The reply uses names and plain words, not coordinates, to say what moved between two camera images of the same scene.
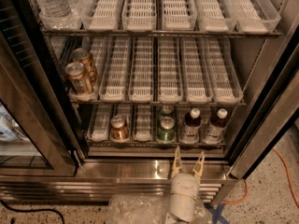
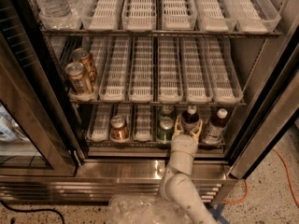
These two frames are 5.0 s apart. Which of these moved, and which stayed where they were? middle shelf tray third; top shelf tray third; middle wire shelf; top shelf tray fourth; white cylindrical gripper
Moved: white cylindrical gripper
Stayed: middle wire shelf; middle shelf tray third; top shelf tray fourth; top shelf tray third
